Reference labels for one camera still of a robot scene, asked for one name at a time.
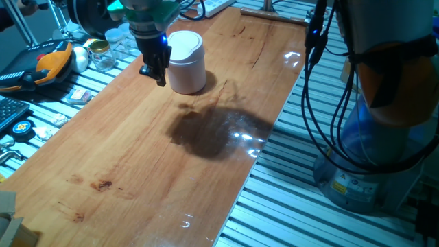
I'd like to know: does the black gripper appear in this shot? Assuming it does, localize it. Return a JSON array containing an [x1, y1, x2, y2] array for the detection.
[[134, 33, 172, 87]]

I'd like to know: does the dark red sleeved forearm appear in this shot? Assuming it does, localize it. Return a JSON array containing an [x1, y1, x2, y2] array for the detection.
[[0, 7, 15, 32]]

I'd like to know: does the white round trash can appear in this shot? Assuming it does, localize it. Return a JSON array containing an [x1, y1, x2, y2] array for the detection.
[[166, 30, 208, 95]]

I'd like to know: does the bare person hand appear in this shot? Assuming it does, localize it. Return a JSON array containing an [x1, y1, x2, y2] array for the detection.
[[16, 0, 39, 17]]

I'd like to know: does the glass jar white lid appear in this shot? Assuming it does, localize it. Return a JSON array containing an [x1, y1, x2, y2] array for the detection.
[[104, 27, 124, 52], [118, 23, 139, 51]]

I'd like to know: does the glass jar gold lid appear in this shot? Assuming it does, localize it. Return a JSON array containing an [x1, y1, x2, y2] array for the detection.
[[88, 40, 117, 72]]

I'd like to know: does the white egg-shaped object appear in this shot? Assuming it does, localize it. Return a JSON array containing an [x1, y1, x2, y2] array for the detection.
[[71, 46, 89, 73]]

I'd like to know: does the small plastic packet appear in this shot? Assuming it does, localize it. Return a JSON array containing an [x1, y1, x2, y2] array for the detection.
[[65, 88, 93, 105]]

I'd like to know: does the glossy wooden board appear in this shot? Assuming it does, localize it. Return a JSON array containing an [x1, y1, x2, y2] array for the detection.
[[0, 5, 308, 247]]

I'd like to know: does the black filament spool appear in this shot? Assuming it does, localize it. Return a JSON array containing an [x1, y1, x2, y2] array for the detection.
[[67, 0, 123, 38]]

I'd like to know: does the white power strip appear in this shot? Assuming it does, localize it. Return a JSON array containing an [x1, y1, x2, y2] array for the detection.
[[197, 0, 236, 18]]

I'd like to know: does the crumpled white paper ball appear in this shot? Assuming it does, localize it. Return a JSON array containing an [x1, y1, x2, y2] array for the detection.
[[34, 126, 56, 141], [51, 113, 70, 128]]

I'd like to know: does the orange black teach pendant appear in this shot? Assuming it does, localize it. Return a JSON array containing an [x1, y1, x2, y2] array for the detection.
[[0, 39, 74, 93]]

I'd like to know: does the black round tape measure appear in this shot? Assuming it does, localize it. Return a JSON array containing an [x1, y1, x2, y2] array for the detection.
[[9, 119, 36, 142]]

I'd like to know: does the black keyboard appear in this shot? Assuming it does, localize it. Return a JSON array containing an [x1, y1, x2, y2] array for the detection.
[[0, 95, 31, 133]]

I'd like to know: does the metal pipe valve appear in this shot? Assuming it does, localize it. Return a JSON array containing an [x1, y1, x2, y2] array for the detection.
[[0, 137, 24, 166]]

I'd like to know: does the cardboard block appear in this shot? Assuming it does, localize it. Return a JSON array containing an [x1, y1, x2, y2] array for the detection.
[[0, 190, 17, 220], [0, 217, 39, 247]]

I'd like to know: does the grey metal frame bar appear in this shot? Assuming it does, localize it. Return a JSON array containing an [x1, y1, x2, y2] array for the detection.
[[2, 0, 39, 47]]

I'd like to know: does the black cable bundle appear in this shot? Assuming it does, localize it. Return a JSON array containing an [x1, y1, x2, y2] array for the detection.
[[178, 0, 439, 175]]

